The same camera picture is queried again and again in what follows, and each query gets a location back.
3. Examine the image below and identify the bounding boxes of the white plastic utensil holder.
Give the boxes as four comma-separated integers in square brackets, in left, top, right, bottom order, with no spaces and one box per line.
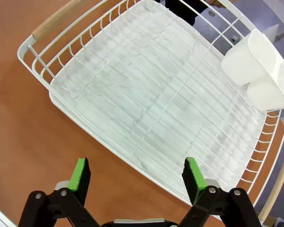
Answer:
[220,28,284,112]

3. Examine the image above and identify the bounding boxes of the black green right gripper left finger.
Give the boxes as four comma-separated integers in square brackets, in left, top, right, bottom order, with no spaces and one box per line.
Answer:
[18,157,102,227]

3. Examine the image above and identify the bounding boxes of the person's black trousers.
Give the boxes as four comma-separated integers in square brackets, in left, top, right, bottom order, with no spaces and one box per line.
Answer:
[155,0,210,26]

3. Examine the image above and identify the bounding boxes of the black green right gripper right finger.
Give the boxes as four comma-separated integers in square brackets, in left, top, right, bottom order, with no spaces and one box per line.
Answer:
[178,157,262,227]

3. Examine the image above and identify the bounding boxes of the white wire dish rack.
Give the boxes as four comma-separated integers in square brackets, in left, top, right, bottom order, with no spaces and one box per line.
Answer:
[17,0,284,223]

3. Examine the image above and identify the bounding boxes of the person's left hand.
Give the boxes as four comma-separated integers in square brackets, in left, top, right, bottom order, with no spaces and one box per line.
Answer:
[207,0,227,9]

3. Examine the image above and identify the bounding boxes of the white drain tray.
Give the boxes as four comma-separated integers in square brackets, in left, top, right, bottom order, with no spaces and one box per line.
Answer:
[48,0,268,206]

